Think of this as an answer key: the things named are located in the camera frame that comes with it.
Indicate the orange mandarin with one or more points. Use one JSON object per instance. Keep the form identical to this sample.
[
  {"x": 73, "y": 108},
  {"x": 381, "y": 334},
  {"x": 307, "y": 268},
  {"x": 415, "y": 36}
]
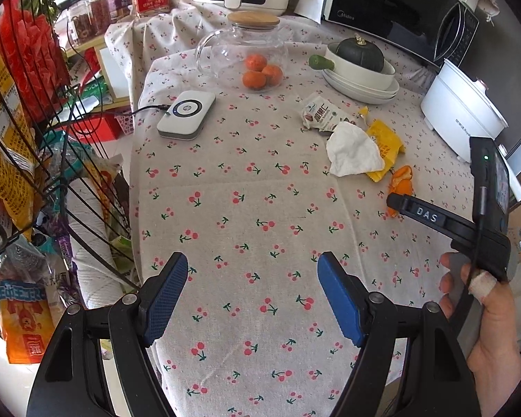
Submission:
[
  {"x": 255, "y": 62},
  {"x": 254, "y": 80},
  {"x": 273, "y": 75}
]

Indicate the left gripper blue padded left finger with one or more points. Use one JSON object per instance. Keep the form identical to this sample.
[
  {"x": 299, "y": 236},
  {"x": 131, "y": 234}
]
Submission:
[{"x": 159, "y": 296}]

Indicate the glass teapot wooden lid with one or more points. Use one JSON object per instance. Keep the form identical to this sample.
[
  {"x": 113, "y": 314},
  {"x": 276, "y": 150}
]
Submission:
[{"x": 221, "y": 53}]

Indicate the right orange mandarin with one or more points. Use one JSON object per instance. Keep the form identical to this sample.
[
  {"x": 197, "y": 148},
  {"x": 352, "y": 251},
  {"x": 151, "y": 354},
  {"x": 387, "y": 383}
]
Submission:
[{"x": 273, "y": 75}]

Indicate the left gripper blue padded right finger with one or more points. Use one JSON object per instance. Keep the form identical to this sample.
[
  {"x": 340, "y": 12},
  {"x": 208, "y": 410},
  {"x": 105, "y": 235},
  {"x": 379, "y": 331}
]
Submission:
[{"x": 347, "y": 298}]

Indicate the front orange mandarin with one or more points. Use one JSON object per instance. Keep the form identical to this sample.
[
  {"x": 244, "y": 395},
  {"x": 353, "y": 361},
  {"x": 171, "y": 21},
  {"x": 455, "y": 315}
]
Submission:
[{"x": 254, "y": 80}]

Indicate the white paper towel roll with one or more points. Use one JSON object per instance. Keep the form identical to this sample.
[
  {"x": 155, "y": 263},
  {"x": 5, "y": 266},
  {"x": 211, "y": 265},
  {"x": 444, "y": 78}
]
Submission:
[{"x": 100, "y": 282}]

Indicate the left orange mandarin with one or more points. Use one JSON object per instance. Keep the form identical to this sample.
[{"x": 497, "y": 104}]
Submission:
[{"x": 255, "y": 62}]

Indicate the black wire rack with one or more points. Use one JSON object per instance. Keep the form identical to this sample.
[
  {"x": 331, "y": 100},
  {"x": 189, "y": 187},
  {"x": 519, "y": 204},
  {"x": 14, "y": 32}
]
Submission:
[{"x": 38, "y": 161}]

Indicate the white wireless charger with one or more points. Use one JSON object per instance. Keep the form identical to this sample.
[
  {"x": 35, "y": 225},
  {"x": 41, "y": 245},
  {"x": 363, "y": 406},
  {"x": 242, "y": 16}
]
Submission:
[{"x": 185, "y": 118}]

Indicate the cherry print tablecloth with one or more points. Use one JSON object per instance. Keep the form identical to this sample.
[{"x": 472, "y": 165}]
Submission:
[{"x": 251, "y": 203}]

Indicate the red packaging in rack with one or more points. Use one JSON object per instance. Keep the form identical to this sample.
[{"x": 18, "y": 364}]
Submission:
[{"x": 35, "y": 60}]

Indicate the stacked white bowls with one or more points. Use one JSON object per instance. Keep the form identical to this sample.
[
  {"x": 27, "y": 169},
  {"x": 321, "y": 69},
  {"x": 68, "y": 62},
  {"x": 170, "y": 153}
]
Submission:
[{"x": 358, "y": 83}]

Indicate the yellow snack wrapper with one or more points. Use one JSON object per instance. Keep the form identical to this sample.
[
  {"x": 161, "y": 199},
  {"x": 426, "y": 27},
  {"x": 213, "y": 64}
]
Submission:
[{"x": 389, "y": 144}]

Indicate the orange snack bag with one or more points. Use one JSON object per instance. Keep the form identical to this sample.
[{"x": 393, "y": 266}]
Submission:
[{"x": 25, "y": 321}]

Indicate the white crumpled tissue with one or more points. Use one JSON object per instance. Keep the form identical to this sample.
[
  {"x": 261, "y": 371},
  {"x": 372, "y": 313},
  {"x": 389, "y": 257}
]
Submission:
[{"x": 352, "y": 152}]

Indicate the glass jar dark contents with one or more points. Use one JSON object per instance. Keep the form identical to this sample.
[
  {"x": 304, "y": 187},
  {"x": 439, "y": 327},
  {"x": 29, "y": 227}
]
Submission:
[{"x": 100, "y": 14}]

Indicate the white red snack packet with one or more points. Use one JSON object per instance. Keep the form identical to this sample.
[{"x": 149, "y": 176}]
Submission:
[{"x": 320, "y": 114}]

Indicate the white electric cooking pot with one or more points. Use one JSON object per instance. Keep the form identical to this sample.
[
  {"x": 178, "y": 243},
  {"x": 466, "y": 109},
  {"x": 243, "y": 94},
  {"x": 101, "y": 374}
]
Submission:
[{"x": 458, "y": 108}]

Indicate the black microwave oven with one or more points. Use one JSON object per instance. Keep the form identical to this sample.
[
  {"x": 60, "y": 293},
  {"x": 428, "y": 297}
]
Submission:
[{"x": 433, "y": 30}]

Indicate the person's right hand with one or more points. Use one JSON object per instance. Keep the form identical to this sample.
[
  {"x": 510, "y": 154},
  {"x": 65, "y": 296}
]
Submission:
[{"x": 495, "y": 359}]

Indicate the green cucumber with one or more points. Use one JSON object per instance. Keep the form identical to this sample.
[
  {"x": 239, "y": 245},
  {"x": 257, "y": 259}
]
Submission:
[{"x": 319, "y": 63}]

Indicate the dark green pumpkin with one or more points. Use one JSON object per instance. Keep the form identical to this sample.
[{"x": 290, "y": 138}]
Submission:
[{"x": 362, "y": 53}]

